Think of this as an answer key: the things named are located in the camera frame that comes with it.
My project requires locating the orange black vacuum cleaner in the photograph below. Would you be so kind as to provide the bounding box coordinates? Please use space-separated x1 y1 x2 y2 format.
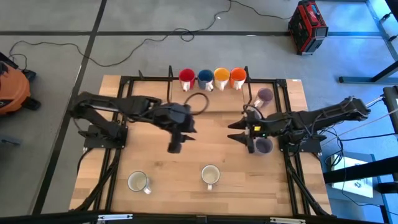
0 52 42 117

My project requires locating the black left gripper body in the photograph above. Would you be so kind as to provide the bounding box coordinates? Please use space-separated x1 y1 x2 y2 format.
151 102 194 134

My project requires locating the black metal rack wooden shelf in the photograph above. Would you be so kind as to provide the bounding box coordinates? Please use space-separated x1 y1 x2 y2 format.
137 65 253 114

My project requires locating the black aluminium camera gantry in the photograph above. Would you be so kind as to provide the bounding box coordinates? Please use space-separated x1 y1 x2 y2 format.
0 210 398 224

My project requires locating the orange mug white handle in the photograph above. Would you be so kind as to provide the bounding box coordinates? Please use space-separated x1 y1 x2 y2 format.
229 67 248 91

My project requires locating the blue-grey metal frame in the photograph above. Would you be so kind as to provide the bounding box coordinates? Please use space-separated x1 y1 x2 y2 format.
326 0 398 62

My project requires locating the black cable loop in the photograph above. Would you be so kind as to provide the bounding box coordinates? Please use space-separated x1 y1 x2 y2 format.
183 91 210 116

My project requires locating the black post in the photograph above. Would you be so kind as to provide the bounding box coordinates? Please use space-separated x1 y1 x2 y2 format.
382 86 398 134

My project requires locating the purple white striped mug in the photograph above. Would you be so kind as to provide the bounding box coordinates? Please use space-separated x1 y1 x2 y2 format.
253 87 275 109

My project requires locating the blue white striped mug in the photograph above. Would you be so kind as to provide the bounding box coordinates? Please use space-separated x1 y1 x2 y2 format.
197 69 215 92

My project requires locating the plain lavender mug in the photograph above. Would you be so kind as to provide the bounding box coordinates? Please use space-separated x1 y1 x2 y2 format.
254 137 274 155

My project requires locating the white cable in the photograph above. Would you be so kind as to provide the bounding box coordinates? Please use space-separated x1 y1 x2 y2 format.
341 107 398 138

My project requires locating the red white striped mug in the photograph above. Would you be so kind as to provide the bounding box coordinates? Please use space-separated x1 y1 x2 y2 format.
178 68 197 92

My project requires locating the red black toolbox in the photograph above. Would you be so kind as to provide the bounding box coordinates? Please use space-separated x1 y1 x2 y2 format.
287 0 329 57

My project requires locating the silver metal bracket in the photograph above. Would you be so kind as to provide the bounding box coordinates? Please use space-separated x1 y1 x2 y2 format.
269 217 307 224
97 213 134 222

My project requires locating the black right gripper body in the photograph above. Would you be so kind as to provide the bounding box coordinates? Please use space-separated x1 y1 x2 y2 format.
245 111 284 140

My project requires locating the white box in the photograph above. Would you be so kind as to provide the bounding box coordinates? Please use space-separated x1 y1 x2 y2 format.
330 154 374 199

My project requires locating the yellow mug white handle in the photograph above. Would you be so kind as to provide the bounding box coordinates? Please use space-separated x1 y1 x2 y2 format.
213 67 231 91

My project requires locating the black floor cable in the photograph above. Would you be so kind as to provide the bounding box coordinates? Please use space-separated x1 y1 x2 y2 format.
8 0 295 68

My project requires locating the blue mug white flower print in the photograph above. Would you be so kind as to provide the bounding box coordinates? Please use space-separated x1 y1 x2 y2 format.
200 164 221 192

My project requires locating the black stand beam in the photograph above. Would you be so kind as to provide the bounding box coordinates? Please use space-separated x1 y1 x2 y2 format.
323 154 398 185
338 60 398 85

